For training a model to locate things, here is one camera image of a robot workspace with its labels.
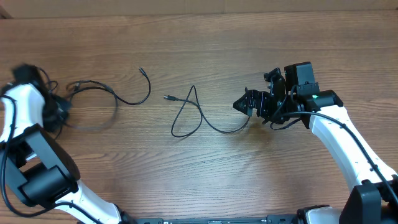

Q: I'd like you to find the thin black usb cable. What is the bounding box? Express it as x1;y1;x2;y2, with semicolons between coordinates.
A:
163;85;251;138

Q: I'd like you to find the thick black cable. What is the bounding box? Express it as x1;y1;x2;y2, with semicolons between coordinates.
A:
46;67;152;131

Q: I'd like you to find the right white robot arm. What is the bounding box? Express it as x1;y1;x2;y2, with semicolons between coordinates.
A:
233;62;397;223

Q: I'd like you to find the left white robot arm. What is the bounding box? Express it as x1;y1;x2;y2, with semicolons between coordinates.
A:
1;63;133;223

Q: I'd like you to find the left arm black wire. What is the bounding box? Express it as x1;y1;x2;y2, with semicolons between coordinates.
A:
0;93;103;224

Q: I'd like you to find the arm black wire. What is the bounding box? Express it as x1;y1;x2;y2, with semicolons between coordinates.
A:
269;86;398;206
0;93;103;224

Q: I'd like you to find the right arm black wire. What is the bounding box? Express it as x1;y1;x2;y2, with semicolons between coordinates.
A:
269;86;398;206

